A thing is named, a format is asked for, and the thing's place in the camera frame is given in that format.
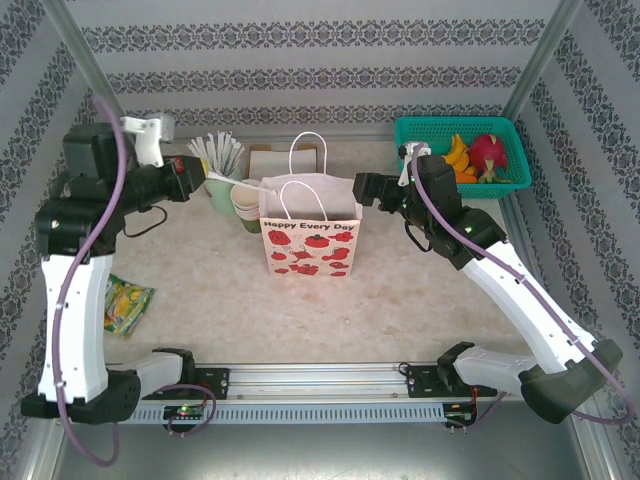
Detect brown cardboard napkin tray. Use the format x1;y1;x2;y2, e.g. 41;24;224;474
248;143;321;181

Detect white red printed paper bag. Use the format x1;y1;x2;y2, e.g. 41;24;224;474
258;131;362;279

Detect pale green straw holder cup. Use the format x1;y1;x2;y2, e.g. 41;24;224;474
204;172;241;216

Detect yellow toy banana bunch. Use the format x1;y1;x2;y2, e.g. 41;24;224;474
440;134;474;174

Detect teal plastic basket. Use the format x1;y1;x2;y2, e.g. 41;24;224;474
393;115;532;200

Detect pink toy dragon fruit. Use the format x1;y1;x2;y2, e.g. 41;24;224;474
467;132;514;185

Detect green yellow snack packet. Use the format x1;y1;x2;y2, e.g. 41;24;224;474
103;273;156;341

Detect left small circuit board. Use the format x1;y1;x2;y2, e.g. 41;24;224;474
163;405;205;420

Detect thin black wire loop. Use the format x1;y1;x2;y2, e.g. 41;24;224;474
122;204;169;239
403;222;436;252

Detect aluminium frame bar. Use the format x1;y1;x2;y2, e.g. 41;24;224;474
172;132;401;145

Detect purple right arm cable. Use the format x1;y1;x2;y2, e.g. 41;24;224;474
409;157;637;432

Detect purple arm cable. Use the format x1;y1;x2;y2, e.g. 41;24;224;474
53;94;217;469
409;157;637;432

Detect aluminium frame post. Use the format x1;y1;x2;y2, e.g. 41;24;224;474
501;0;584;121
42;0;134;144

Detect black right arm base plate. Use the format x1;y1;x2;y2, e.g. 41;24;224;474
404;364;499;399

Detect aluminium mounting rail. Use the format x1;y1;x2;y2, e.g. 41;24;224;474
49;362;591;401

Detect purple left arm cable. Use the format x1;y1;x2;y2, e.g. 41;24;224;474
53;94;217;469

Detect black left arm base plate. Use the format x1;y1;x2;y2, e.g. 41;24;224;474
139;367;231;401

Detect grey slotted cable duct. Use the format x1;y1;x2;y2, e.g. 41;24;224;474
67;403;446;425

